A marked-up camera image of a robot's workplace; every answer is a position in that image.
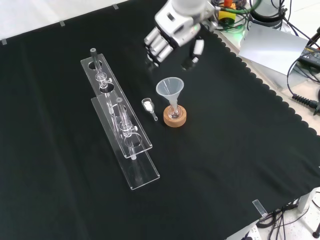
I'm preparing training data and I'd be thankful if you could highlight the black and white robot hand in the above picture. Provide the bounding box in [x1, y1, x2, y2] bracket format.
[143, 0, 221, 72]

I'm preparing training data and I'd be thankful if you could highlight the clear plastic funnel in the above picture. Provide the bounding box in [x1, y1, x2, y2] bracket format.
[155, 77, 185, 111]

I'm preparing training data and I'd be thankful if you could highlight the glass weighing funnel with powder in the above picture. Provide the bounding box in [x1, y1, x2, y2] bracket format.
[141, 97, 159, 122]

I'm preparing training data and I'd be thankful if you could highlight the glass round-bottom flask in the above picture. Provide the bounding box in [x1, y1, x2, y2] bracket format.
[167, 99, 182, 120]

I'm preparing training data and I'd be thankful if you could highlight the clear acrylic funnel stand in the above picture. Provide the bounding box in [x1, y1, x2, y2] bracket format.
[80, 47, 161, 192]

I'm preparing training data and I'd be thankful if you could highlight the yellow stop button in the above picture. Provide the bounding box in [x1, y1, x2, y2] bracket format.
[217, 0, 238, 26]

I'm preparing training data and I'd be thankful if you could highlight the black power adapter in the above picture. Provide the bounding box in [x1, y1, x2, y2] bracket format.
[299, 45, 320, 68]

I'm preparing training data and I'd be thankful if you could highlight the black cloth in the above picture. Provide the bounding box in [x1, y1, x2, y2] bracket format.
[0, 0, 320, 240]

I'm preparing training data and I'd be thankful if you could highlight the clear tape piece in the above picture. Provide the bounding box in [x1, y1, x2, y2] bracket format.
[251, 199, 268, 217]

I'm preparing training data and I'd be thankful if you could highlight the white power strip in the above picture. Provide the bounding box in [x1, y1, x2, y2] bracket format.
[238, 224, 261, 240]

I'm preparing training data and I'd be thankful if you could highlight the green cable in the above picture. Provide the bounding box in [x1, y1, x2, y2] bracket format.
[218, 0, 263, 15]

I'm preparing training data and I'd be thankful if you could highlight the cork ring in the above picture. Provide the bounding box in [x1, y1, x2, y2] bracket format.
[163, 104, 188, 129]

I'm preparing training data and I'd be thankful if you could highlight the black cable plug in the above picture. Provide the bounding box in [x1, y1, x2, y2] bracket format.
[291, 93, 320, 111]

